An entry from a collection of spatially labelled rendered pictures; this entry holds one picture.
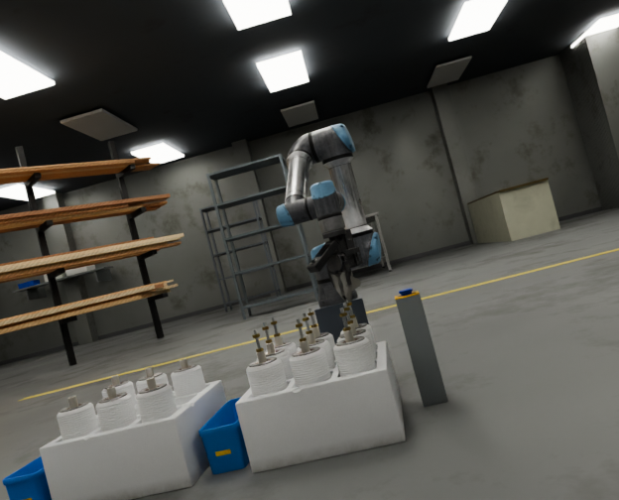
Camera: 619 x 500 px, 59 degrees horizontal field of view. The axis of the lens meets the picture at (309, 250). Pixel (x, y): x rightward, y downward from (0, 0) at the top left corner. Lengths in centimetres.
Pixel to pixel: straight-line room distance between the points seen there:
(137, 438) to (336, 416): 52
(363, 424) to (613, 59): 1057
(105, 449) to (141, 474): 11
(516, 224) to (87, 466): 796
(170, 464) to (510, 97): 1108
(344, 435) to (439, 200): 1014
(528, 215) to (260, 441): 789
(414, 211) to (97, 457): 1011
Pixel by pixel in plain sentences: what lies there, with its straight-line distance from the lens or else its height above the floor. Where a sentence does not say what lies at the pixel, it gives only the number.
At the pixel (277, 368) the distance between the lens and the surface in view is 145.
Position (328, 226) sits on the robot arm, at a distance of 163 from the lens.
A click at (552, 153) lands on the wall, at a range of 1204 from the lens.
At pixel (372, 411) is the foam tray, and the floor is 9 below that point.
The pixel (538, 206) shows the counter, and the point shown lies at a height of 41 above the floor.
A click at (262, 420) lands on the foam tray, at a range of 144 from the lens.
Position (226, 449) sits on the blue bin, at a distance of 154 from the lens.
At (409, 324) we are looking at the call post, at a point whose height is 23.
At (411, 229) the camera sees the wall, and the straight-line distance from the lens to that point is 1130.
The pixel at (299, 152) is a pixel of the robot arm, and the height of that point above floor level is 87.
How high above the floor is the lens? 48
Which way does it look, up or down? 1 degrees up
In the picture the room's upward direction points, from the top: 15 degrees counter-clockwise
